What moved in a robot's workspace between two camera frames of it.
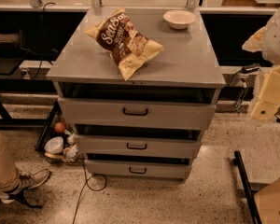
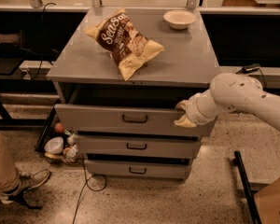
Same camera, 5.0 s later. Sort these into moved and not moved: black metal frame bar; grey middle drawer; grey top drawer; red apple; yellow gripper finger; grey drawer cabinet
Moved: yellow gripper finger; grey top drawer
Not moved: grey drawer cabinet; black metal frame bar; grey middle drawer; red apple
